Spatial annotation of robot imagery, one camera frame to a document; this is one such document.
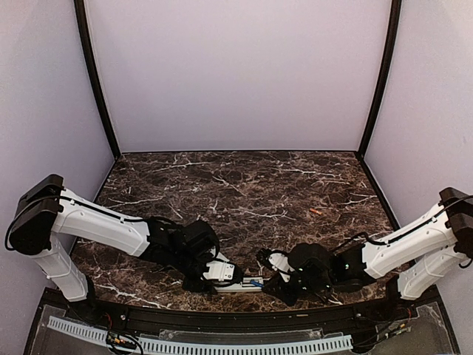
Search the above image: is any white remote control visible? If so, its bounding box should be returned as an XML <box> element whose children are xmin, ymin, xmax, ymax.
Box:
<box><xmin>215</xmin><ymin>277</ymin><xmax>264</xmax><ymax>293</ymax></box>

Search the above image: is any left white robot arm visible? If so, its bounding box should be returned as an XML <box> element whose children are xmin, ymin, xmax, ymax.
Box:
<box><xmin>4</xmin><ymin>175</ymin><xmax>225</xmax><ymax>322</ymax></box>

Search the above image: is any left black frame post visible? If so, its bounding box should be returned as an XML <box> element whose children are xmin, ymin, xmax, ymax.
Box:
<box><xmin>73</xmin><ymin>0</ymin><xmax>121</xmax><ymax>160</ymax></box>

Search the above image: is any black front rail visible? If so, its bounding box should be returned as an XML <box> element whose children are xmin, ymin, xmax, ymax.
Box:
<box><xmin>73</xmin><ymin>291</ymin><xmax>440</xmax><ymax>336</ymax></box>

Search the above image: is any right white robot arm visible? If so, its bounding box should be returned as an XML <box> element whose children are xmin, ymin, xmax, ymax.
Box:
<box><xmin>256</xmin><ymin>187</ymin><xmax>472</xmax><ymax>321</ymax></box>

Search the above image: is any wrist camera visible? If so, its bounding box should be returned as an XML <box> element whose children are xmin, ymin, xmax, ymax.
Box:
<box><xmin>256</xmin><ymin>248</ymin><xmax>294</xmax><ymax>276</ymax></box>
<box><xmin>202</xmin><ymin>260</ymin><xmax>243</xmax><ymax>288</ymax></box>

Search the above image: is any black frame post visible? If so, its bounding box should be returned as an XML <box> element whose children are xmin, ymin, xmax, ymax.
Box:
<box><xmin>73</xmin><ymin>0</ymin><xmax>121</xmax><ymax>160</ymax></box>
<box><xmin>357</xmin><ymin>0</ymin><xmax>402</xmax><ymax>161</ymax></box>

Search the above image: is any white slotted cable duct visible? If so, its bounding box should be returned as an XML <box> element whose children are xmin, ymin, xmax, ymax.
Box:
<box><xmin>47</xmin><ymin>316</ymin><xmax>353</xmax><ymax>355</ymax></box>

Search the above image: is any right black frame post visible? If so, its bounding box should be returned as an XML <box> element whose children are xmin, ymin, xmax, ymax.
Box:
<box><xmin>357</xmin><ymin>0</ymin><xmax>402</xmax><ymax>161</ymax></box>

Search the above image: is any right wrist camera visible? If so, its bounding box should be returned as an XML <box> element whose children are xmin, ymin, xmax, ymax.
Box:
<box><xmin>256</xmin><ymin>248</ymin><xmax>294</xmax><ymax>276</ymax></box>

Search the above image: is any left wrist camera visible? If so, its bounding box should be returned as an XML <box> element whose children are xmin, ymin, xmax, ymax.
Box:
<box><xmin>202</xmin><ymin>260</ymin><xmax>243</xmax><ymax>288</ymax></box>

